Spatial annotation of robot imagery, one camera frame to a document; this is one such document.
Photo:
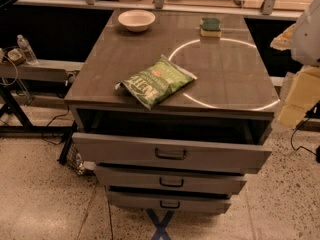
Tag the top grey drawer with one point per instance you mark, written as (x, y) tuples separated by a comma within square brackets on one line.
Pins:
[(171, 154)]

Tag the green jalapeno chip bag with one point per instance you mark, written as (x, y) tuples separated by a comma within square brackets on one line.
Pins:
[(156, 83)]

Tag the green and yellow sponge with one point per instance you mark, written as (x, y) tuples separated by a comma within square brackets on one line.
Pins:
[(210, 27)]

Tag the grey drawer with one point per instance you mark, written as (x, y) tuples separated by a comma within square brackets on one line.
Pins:
[(171, 154), (135, 178), (169, 200)]

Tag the grey drawer cabinet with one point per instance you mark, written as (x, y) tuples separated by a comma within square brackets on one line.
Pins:
[(171, 119)]

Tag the grey side bench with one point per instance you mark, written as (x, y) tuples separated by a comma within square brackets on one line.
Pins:
[(45, 70)]

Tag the small round device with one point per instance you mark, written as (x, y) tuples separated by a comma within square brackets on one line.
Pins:
[(15, 56)]

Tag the white bowl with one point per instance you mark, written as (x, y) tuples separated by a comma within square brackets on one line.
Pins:
[(136, 20)]

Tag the middle grey drawer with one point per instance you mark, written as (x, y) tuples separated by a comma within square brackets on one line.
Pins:
[(135, 178)]

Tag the clear plastic water bottle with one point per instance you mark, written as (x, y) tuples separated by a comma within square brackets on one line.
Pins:
[(27, 50)]

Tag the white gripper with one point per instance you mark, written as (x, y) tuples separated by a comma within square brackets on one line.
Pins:
[(307, 37)]

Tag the bottom grey drawer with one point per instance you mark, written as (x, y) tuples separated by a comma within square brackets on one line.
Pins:
[(169, 200)]

